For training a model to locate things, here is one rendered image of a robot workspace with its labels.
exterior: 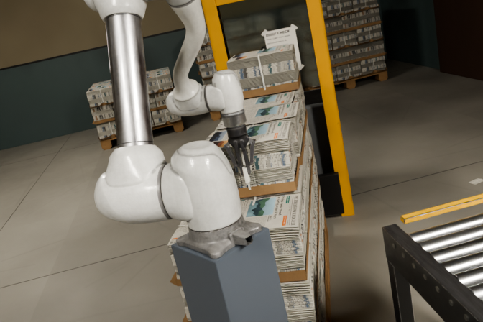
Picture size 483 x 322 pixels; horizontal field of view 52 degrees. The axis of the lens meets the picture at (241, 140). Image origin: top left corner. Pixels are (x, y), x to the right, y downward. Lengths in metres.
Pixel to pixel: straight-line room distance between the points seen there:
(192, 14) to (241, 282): 0.79
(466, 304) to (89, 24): 7.90
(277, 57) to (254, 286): 1.63
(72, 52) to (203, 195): 7.60
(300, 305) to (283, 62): 1.37
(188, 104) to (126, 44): 0.47
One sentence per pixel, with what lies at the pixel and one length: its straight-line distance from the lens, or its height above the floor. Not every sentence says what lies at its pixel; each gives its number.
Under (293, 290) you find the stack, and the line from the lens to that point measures 1.91.
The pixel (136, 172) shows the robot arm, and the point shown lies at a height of 1.24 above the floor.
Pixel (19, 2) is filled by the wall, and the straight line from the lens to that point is 8.92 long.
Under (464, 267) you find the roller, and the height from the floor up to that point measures 0.79.
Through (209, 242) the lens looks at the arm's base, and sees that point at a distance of 1.34.
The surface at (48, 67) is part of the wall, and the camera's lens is 8.87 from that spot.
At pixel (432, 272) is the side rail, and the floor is 0.80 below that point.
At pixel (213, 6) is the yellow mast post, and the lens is 3.34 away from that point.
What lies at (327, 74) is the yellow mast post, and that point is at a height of 1.02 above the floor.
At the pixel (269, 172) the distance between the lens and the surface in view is 2.00.
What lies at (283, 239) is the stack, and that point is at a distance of 1.80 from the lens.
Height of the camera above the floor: 1.62
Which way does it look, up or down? 16 degrees down
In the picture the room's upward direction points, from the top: 12 degrees counter-clockwise
